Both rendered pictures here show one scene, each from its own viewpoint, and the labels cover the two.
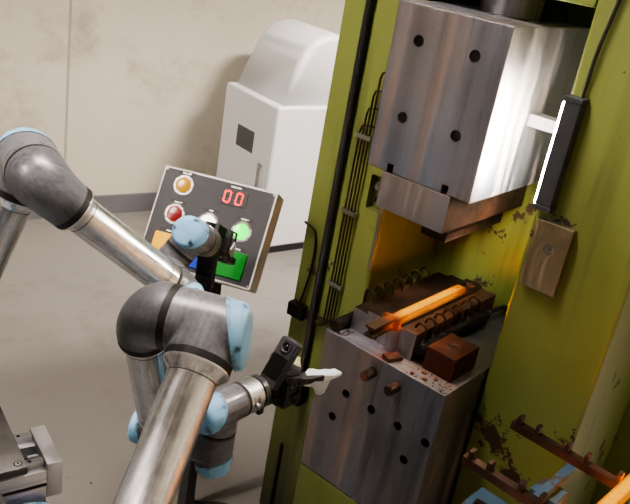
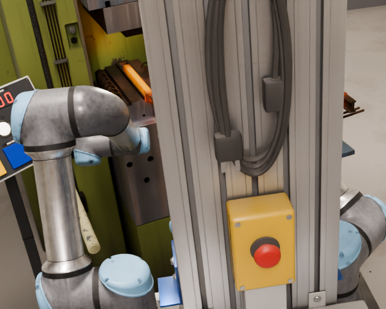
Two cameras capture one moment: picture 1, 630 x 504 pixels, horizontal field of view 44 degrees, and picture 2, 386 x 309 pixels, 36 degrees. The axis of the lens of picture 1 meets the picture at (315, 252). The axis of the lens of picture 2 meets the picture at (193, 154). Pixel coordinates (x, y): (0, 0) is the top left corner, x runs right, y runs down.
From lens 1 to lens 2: 1.49 m
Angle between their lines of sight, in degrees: 50
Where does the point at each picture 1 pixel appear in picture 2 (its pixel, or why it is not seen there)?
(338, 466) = (163, 203)
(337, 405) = (147, 170)
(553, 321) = not seen: hidden behind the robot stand
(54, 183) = (116, 99)
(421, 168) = not seen: outside the picture
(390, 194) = (115, 20)
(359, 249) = (78, 80)
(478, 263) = (109, 51)
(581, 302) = not seen: hidden behind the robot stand
